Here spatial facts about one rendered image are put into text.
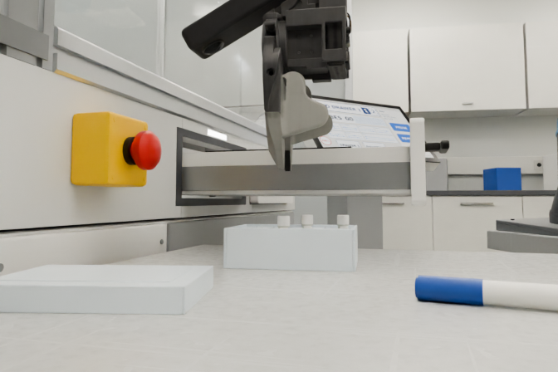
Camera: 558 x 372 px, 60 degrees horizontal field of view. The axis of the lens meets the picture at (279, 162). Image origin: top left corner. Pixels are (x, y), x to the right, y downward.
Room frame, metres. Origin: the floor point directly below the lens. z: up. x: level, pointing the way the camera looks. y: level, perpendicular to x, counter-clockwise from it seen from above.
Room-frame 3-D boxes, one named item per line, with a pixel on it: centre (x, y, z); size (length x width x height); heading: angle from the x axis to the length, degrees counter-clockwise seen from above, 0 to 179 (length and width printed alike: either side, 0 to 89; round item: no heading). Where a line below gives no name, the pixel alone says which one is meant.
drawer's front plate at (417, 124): (0.73, -0.21, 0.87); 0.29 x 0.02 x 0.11; 164
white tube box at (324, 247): (0.49, -0.02, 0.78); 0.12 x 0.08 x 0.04; 80
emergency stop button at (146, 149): (0.49, 0.14, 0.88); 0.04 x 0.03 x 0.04; 164
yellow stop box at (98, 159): (0.50, 0.17, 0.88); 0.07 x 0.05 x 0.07; 164
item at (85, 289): (0.32, 0.11, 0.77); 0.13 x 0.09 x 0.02; 87
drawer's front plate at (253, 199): (1.12, 0.01, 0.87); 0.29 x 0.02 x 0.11; 164
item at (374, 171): (0.79, -0.01, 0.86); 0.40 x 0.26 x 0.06; 74
